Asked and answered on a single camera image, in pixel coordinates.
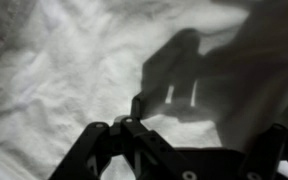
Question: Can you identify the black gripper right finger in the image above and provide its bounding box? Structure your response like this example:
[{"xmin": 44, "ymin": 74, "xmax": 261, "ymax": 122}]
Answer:
[{"xmin": 237, "ymin": 122, "xmax": 288, "ymax": 180}]

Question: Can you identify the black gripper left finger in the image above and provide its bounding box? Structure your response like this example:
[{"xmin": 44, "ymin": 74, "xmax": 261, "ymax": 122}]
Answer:
[{"xmin": 48, "ymin": 92, "xmax": 199, "ymax": 180}]

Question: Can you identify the large white towel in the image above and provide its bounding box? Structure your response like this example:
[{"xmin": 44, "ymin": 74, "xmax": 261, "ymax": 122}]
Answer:
[{"xmin": 0, "ymin": 0, "xmax": 288, "ymax": 180}]

